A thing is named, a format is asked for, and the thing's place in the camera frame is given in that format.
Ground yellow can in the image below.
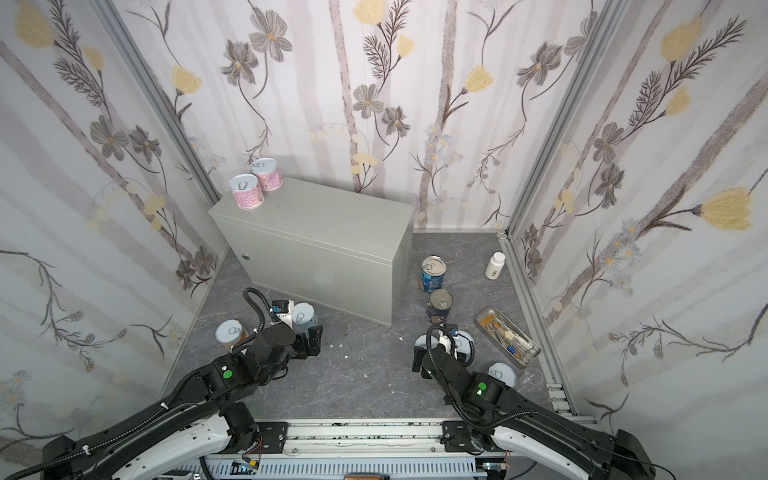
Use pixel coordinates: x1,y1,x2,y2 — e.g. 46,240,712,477
414,334,437,354

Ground pink can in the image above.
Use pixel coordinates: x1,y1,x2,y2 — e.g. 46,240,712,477
229,174,265,210
250,157,283,192

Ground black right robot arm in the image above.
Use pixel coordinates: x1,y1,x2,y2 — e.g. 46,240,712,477
412,325,660,479

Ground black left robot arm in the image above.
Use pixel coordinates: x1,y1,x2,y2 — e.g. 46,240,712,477
11,287,323,479

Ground grey metal cabinet counter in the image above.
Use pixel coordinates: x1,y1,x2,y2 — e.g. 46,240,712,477
209,178,414,326

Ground teal can near cabinet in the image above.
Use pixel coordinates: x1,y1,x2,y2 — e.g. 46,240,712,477
290,302,318,333

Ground light blue can right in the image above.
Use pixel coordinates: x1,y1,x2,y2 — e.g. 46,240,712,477
453,330,475,365

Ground dark blue can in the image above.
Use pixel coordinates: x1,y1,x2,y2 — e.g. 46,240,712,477
426,289,454,324

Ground orange can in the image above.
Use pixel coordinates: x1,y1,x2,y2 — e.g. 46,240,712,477
215,319,248,351

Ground light can far right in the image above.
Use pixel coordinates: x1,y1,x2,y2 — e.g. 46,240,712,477
487,362,517,388

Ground blue can silver lid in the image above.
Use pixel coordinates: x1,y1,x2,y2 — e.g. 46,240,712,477
420,255,447,292

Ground white plastic bottle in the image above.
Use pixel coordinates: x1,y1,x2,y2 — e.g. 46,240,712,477
485,251,506,280

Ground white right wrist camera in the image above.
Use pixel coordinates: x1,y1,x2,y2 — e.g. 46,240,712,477
437,327,457,356

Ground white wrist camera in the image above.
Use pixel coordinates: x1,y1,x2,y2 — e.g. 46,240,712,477
270,300,295,327
437,327,457,356

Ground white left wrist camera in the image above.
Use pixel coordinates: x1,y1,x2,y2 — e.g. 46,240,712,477
270,300,295,327

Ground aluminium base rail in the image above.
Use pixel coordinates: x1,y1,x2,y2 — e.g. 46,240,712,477
116,417,607,480

